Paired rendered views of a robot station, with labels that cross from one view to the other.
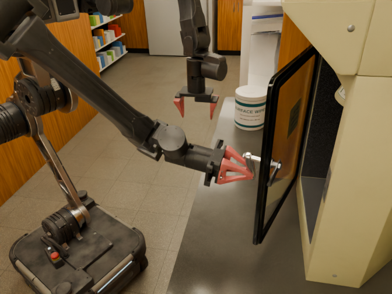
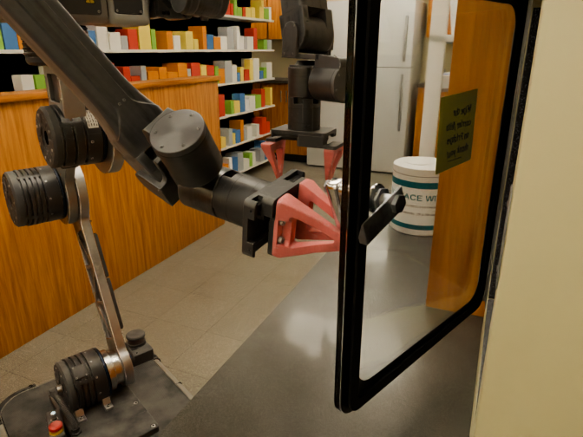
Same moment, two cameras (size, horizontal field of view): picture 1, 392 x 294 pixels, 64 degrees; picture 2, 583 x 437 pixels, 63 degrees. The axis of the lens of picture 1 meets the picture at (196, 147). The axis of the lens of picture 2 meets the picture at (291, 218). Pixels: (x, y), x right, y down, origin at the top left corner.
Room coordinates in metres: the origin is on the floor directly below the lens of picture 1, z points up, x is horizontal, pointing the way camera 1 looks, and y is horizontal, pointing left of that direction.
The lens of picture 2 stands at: (0.12, -0.15, 1.32)
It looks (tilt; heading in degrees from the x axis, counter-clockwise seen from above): 20 degrees down; 11
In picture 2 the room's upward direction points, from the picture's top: straight up
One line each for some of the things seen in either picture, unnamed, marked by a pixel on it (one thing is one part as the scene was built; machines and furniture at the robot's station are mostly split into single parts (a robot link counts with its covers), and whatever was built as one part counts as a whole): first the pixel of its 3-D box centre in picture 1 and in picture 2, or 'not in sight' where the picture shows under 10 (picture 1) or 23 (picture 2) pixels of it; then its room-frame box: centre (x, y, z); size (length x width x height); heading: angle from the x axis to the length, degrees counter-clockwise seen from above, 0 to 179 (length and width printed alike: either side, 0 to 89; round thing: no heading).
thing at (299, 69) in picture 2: (197, 66); (306, 81); (0.95, -0.01, 1.27); 0.07 x 0.06 x 0.07; 52
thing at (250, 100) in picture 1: (250, 107); not in sight; (1.18, -0.23, 1.02); 0.13 x 0.13 x 0.15
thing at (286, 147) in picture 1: (286, 143); (438, 185); (0.61, -0.21, 1.19); 0.30 x 0.01 x 0.40; 146
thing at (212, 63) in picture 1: (207, 56); (324, 62); (0.93, -0.04, 1.30); 0.11 x 0.09 x 0.12; 52
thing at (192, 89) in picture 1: (196, 84); (304, 118); (0.95, -0.01, 1.21); 0.10 x 0.07 x 0.07; 78
